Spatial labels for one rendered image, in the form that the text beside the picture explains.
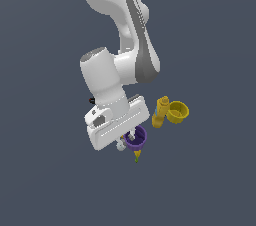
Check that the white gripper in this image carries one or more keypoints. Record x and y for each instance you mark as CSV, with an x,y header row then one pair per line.
x,y
116,124

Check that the small yellow green cone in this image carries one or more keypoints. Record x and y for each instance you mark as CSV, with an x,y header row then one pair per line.
x,y
136,155

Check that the yellow cup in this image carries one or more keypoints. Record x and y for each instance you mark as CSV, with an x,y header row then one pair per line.
x,y
178,111

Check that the purple cup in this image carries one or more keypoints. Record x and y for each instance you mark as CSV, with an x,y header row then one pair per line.
x,y
137,138

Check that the yellow mustard bottle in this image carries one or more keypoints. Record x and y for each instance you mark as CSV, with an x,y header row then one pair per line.
x,y
160,112

